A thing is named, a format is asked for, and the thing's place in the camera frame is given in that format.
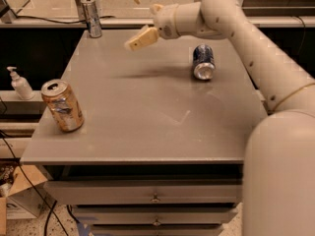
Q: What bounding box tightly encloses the silver redbull can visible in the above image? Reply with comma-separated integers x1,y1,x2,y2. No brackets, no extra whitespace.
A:
81,0,102,38

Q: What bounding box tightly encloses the grey drawer cabinet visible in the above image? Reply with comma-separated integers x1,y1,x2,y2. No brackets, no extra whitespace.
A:
22,29,266,236

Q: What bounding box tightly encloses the black cable on ledge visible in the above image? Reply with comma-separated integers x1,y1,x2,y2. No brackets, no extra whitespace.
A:
14,15,115,26

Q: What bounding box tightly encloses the orange soda can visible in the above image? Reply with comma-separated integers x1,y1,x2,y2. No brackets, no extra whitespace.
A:
41,79,84,132

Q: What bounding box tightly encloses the blue pepsi can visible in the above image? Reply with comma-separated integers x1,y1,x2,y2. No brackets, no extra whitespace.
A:
193,44,216,81

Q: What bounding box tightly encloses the white pump bottle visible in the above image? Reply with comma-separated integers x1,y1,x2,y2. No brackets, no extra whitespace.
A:
7,66,34,100

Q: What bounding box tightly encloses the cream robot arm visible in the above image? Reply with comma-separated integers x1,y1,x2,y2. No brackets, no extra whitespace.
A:
125,0,315,236

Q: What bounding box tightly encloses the cardboard box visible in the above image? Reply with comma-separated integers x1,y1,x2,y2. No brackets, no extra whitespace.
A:
0,165,47,236

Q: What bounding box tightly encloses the black floor cable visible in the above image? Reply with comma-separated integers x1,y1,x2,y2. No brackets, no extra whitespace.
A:
0,131,70,236

